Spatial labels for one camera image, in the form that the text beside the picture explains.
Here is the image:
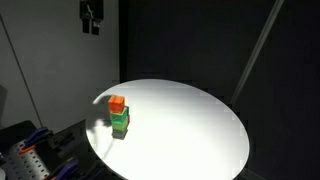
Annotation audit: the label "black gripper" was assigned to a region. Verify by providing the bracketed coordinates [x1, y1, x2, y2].
[79, 0, 105, 36]

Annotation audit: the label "orange building block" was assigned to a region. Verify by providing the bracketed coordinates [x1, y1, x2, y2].
[107, 94, 126, 114]

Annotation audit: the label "green building block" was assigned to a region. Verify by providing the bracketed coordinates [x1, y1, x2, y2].
[109, 105, 131, 124]

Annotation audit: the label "light green bottom cube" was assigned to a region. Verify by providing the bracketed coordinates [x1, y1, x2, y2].
[111, 129, 129, 140]

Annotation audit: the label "black spring clamp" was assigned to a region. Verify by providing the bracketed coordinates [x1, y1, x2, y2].
[49, 130, 76, 149]

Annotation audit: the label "purple clamp with orange tips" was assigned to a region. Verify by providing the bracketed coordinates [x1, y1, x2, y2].
[18, 126, 52, 154]

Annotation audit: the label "purple spring clamp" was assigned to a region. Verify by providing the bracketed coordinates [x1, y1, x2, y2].
[49, 158, 80, 180]

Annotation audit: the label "perforated metal board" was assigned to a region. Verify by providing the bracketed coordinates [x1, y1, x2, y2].
[3, 141, 52, 180]

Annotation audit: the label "diagonal metal bar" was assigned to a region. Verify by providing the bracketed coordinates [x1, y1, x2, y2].
[229, 0, 286, 105]

